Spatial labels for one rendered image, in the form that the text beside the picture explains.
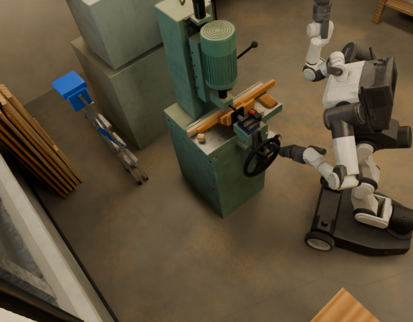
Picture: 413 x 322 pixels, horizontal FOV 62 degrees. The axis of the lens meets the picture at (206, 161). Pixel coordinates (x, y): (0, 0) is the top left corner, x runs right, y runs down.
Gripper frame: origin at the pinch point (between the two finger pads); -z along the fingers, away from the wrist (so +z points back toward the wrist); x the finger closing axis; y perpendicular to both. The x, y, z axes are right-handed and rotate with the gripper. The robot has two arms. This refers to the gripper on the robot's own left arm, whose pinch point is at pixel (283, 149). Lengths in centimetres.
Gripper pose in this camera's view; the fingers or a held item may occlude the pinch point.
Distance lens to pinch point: 200.1
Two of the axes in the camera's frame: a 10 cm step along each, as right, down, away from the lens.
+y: -0.8, -9.5, -3.1
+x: 8.8, -2.1, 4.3
